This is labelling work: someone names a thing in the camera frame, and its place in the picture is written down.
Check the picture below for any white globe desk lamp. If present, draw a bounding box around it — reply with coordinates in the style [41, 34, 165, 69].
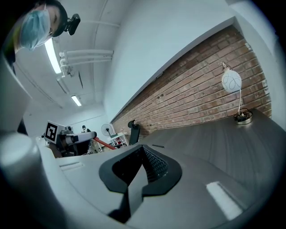
[221, 62, 254, 125]

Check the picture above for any blue face mask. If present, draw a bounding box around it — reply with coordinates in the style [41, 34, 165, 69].
[19, 10, 51, 52]

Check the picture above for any white ceiling pipe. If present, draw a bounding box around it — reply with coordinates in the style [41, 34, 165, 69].
[59, 55, 113, 63]
[60, 59, 112, 70]

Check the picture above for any person's white shirt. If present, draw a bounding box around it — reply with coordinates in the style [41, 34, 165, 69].
[0, 50, 32, 135]

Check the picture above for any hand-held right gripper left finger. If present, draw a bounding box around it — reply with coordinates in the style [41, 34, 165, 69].
[99, 144, 144, 195]

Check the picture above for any black head camera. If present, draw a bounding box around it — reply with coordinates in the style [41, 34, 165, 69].
[65, 13, 81, 36]

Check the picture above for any person's head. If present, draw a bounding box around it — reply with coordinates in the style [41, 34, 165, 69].
[13, 0, 68, 53]

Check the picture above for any short ceiling light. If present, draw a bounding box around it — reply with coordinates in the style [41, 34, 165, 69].
[71, 95, 82, 107]

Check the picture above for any long ceiling light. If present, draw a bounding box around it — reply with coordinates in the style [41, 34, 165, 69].
[44, 37, 62, 75]

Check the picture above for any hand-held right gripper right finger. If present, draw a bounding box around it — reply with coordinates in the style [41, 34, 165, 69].
[141, 144, 183, 198]

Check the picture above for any red pole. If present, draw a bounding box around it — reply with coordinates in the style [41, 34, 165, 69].
[93, 136, 117, 150]

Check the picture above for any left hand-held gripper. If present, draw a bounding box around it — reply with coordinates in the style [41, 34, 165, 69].
[44, 120, 98, 157]

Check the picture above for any black office chair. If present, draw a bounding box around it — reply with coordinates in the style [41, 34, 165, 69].
[127, 119, 142, 146]

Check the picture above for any white standing fan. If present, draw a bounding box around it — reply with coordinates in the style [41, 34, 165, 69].
[101, 123, 114, 144]

